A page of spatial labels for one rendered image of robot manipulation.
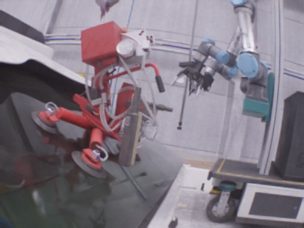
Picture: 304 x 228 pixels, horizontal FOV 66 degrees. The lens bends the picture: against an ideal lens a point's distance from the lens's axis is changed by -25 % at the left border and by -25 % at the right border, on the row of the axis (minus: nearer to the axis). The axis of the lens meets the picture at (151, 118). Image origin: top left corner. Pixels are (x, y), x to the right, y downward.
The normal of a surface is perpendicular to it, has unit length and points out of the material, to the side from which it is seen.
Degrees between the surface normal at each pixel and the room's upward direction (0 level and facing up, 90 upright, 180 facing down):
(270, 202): 90
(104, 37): 90
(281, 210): 90
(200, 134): 90
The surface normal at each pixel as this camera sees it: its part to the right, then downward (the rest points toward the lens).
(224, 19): -0.17, 0.00
